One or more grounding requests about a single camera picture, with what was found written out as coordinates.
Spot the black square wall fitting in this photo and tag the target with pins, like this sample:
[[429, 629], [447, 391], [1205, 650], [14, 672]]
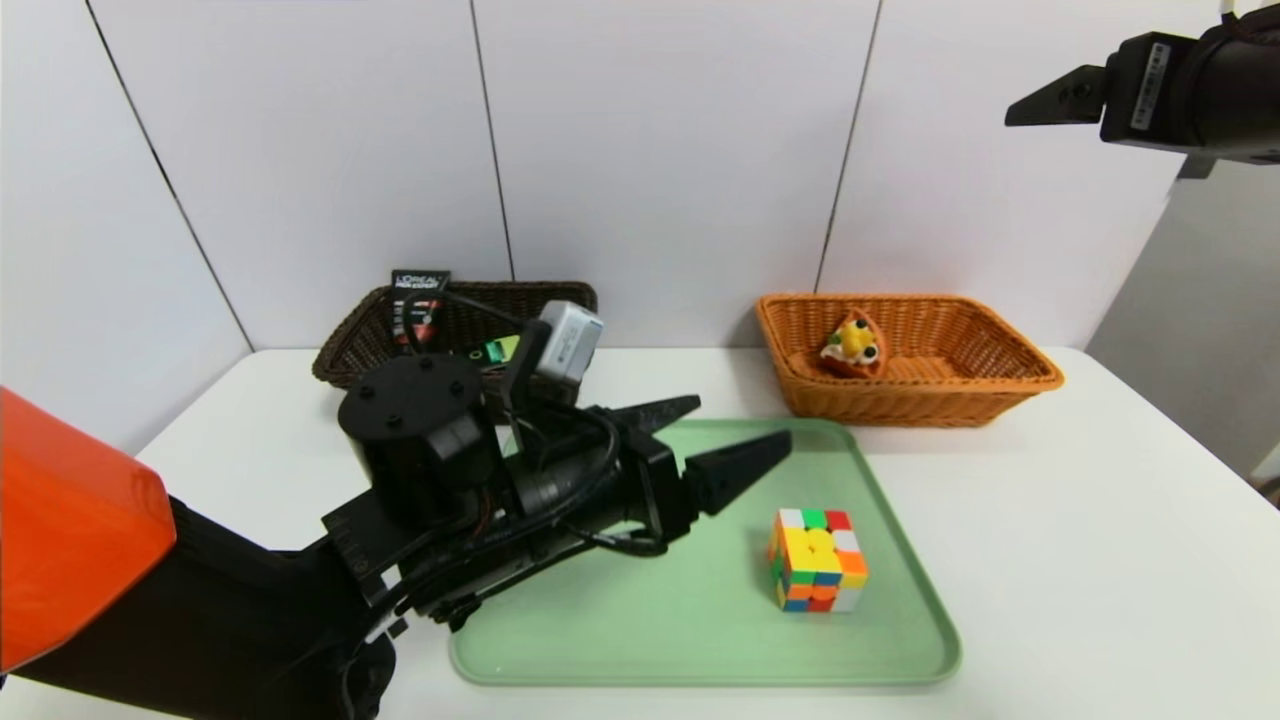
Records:
[[1195, 168]]

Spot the orange wicker basket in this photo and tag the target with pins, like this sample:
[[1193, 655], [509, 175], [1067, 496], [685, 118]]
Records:
[[960, 390]]

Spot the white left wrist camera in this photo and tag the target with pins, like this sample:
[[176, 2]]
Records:
[[572, 345]]

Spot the multicoloured puzzle cube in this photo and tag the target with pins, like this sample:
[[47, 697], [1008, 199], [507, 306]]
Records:
[[820, 565]]

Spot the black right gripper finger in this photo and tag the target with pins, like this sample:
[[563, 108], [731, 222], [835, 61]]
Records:
[[1060, 100]]

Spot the light green plastic tray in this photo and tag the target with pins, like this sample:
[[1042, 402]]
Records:
[[720, 620]]

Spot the dark tube with red label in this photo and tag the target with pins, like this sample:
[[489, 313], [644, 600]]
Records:
[[420, 300]]

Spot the orange and black left arm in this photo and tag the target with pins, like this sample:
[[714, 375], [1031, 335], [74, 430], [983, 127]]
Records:
[[150, 590]]

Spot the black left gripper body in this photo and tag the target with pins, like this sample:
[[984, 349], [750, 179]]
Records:
[[660, 487]]

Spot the toy waffle with cream fruit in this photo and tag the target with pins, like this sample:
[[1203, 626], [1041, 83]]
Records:
[[852, 348]]

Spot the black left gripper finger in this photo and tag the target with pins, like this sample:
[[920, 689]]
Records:
[[735, 470], [660, 412]]

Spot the dark green pump bottle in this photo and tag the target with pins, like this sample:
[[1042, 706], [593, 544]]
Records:
[[502, 349]]

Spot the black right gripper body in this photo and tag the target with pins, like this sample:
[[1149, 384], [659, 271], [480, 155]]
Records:
[[1146, 92]]

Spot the dark brown wicker basket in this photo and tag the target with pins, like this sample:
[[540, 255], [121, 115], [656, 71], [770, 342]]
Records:
[[470, 310]]

